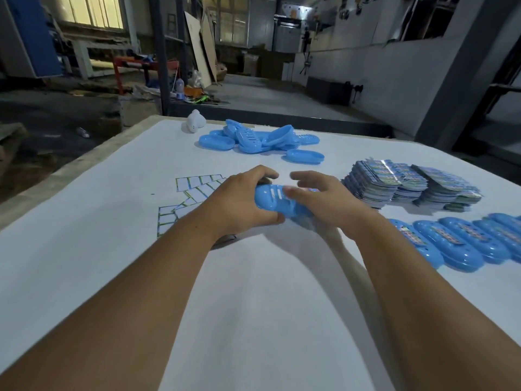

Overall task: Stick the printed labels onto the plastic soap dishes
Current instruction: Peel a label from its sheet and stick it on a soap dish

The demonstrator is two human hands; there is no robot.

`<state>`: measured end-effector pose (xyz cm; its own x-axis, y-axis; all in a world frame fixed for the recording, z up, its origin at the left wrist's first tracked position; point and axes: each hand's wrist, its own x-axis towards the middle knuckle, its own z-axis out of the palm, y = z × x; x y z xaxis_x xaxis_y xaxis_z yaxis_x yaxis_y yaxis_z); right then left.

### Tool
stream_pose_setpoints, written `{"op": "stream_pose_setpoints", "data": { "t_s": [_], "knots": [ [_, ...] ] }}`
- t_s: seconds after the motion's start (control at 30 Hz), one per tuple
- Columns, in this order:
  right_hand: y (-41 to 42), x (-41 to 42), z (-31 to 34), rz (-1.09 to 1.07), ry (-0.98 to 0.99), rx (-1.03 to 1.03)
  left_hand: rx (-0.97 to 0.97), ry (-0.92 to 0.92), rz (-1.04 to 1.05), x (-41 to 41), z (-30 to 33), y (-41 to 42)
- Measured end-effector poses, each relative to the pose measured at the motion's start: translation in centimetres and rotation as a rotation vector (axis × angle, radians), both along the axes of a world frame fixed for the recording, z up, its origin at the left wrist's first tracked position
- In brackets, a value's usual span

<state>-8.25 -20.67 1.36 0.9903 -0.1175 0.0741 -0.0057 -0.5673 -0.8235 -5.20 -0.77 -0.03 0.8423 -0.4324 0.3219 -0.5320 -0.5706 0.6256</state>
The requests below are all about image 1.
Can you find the white metal workbench frame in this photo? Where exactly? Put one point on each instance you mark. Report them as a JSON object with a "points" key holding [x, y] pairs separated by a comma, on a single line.
{"points": [[83, 58]]}

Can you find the wicker basket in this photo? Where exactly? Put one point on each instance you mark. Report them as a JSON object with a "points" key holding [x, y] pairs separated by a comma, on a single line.
{"points": [[221, 72]]}

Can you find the stacks of colourful sticker sheets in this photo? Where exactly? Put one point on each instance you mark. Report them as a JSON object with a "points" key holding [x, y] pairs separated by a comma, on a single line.
{"points": [[372, 185]]}

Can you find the person's right hand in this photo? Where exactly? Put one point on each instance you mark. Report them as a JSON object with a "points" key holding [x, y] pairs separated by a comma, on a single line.
{"points": [[338, 207]]}

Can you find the clear water bottle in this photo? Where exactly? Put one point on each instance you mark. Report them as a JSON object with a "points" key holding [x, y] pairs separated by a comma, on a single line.
{"points": [[180, 90]]}

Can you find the thin dark steel post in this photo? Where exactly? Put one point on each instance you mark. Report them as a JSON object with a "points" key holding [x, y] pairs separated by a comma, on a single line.
{"points": [[182, 36]]}

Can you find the black wall plug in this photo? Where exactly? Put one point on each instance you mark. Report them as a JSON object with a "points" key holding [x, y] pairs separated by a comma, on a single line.
{"points": [[357, 89]]}

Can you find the pale leaning plywood board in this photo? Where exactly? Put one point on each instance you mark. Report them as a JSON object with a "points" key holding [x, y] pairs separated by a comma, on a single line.
{"points": [[198, 50]]}

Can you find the black box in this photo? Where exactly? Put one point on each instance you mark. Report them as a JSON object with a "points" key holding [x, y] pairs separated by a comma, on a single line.
{"points": [[329, 91]]}

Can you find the plastic bottle on floor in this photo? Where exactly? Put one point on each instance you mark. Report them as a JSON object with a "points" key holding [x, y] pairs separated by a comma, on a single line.
{"points": [[83, 132]]}

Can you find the wide window with grid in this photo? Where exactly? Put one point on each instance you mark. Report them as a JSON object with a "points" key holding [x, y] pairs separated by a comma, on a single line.
{"points": [[232, 24]]}

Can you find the small white plastic figure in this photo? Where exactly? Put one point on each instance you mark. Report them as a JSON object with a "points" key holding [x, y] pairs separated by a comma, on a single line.
{"points": [[195, 120]]}

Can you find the thick dark steel post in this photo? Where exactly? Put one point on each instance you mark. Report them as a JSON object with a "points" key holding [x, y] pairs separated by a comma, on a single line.
{"points": [[160, 56]]}

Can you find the pale wooden crate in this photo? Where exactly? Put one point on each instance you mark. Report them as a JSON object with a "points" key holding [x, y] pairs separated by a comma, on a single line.
{"points": [[139, 113]]}

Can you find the wooden pallet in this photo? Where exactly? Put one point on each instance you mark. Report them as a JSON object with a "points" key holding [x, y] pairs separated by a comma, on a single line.
{"points": [[11, 138]]}

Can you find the pile of blue soap dishes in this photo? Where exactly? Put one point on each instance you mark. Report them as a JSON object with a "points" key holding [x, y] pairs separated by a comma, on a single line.
{"points": [[248, 140]]}

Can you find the white plastic bag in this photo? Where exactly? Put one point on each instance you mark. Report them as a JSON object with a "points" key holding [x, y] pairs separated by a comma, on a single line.
{"points": [[195, 79]]}

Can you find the person's left forearm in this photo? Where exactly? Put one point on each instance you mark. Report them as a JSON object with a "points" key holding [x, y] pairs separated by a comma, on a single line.
{"points": [[106, 317]]}

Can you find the person's left hand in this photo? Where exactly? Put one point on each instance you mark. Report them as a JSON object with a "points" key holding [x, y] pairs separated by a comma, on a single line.
{"points": [[232, 207]]}

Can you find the red metal table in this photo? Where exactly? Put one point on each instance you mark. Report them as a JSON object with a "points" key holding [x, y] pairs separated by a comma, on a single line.
{"points": [[131, 63]]}

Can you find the brown leaning board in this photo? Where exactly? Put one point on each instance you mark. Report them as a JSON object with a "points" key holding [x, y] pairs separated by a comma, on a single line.
{"points": [[209, 46]]}

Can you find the green-edged sticker sheet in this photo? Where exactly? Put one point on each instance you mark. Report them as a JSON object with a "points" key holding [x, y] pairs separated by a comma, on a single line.
{"points": [[193, 183], [226, 240]]}

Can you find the silver machine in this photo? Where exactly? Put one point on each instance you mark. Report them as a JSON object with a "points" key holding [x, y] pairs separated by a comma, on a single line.
{"points": [[290, 36]]}

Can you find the orange box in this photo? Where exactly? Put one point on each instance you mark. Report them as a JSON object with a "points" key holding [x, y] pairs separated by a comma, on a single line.
{"points": [[193, 91]]}

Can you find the grey slanted pillar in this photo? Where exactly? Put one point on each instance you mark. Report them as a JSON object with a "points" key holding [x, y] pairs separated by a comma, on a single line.
{"points": [[460, 81]]}

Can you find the blue and white machine cabinet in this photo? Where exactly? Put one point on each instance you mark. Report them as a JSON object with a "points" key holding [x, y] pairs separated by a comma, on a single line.
{"points": [[38, 36]]}

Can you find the large bright window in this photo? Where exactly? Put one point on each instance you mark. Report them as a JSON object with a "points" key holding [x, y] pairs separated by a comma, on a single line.
{"points": [[89, 10]]}

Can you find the green tool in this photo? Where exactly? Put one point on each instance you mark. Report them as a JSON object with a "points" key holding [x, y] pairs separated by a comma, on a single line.
{"points": [[199, 99]]}

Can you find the person's right forearm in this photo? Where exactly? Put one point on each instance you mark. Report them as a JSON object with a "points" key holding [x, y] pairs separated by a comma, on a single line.
{"points": [[439, 313]]}

